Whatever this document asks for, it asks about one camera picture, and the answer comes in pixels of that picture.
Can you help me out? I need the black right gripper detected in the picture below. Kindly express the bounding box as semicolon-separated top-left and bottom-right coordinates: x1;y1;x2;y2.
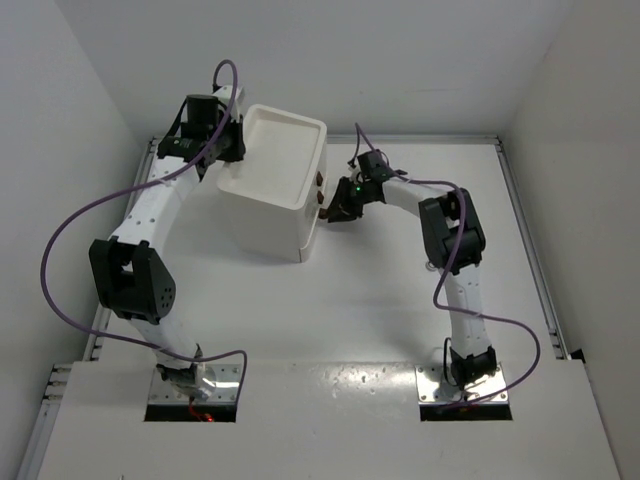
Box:
323;176;373;223

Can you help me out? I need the white drawer cabinet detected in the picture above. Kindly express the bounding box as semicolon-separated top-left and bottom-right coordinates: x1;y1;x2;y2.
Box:
217;104;328;263

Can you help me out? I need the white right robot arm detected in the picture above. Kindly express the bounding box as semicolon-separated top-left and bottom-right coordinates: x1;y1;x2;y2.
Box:
320;150;497;390

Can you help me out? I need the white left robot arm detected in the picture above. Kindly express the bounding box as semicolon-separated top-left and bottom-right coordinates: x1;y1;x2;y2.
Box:
89;85;246;401

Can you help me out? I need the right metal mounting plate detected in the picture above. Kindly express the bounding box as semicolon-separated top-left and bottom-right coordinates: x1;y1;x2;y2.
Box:
415;365;509;406

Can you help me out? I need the metal mounting plate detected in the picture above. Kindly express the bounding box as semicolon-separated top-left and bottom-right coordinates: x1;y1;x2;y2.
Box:
415;365;509;406
148;364;241;407

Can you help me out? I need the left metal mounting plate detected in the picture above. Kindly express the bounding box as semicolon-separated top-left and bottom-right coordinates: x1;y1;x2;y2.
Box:
148;364;241;407

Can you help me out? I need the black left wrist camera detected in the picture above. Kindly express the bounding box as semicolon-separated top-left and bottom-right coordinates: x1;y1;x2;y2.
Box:
181;94;220;140

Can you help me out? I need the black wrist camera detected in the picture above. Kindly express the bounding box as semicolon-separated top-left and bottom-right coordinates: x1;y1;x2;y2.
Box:
181;94;220;140
356;150;393;183

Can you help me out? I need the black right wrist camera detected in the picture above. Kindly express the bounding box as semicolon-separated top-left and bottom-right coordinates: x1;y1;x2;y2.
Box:
356;150;393;183

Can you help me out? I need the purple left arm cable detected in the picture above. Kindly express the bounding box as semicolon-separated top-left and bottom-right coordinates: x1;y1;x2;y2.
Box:
40;59;249;401

